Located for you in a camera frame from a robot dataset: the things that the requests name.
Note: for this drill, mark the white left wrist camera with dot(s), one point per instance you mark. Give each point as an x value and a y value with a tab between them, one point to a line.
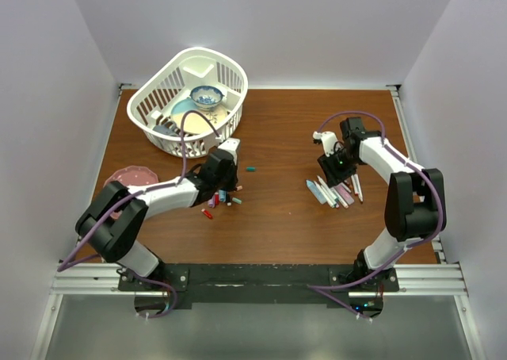
232	146

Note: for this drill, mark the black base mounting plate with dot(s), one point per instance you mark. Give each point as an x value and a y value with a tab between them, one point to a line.
235	284

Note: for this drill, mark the light blue marker cap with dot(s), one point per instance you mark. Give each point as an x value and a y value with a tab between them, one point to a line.
222	196

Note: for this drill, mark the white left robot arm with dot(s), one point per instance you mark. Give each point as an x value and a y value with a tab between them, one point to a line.
113	220

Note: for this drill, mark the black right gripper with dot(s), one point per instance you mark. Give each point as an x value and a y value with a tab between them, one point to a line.
333	176

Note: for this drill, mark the purple highlighter cap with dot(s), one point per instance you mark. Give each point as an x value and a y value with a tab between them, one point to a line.
212	201

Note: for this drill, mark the pink dotted plate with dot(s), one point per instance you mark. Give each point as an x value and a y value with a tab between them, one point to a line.
133	176

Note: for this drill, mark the white plastic basket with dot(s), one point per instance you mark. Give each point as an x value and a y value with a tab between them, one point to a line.
152	104

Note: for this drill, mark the teal capped white marker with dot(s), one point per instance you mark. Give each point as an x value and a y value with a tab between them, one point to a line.
330	195

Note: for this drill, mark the light blue capped marker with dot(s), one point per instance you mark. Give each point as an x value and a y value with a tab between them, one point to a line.
316	192

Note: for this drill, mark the aluminium frame rail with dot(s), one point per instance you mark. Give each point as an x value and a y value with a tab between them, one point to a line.
418	313

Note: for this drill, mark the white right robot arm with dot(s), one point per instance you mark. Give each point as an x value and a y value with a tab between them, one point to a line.
415	209

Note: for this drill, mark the red cap white marker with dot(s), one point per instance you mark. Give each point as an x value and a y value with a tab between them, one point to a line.
357	188

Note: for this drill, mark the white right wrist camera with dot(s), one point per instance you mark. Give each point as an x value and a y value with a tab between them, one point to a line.
328	140

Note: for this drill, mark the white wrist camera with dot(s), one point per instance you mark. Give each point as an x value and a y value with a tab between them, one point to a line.
232	146
328	140

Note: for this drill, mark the blue patterned bowl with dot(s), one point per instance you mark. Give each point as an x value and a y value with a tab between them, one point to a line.
206	97

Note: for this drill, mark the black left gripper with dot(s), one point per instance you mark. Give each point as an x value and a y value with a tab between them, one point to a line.
230	186

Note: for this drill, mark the cream and blue plate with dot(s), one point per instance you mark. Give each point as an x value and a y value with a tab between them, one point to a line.
195	124

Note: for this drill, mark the purple highlighter marker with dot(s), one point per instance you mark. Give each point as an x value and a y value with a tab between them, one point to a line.
345	194

